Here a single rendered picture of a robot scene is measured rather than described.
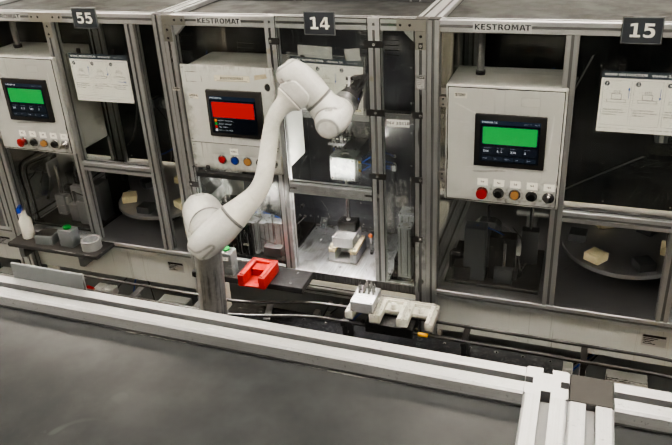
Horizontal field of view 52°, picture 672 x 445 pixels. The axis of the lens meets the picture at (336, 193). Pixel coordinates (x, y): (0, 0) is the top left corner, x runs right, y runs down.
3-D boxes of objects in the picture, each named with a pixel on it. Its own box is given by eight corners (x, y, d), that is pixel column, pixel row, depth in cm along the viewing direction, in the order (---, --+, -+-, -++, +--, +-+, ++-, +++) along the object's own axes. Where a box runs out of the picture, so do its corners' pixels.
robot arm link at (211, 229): (222, 212, 221) (213, 196, 232) (181, 252, 221) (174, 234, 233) (249, 236, 228) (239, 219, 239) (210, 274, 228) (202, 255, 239)
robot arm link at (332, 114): (362, 111, 231) (334, 82, 229) (348, 132, 219) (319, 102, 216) (340, 129, 237) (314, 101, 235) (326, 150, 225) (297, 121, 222)
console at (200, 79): (191, 169, 302) (175, 65, 282) (222, 145, 326) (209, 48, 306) (279, 178, 288) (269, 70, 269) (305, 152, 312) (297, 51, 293)
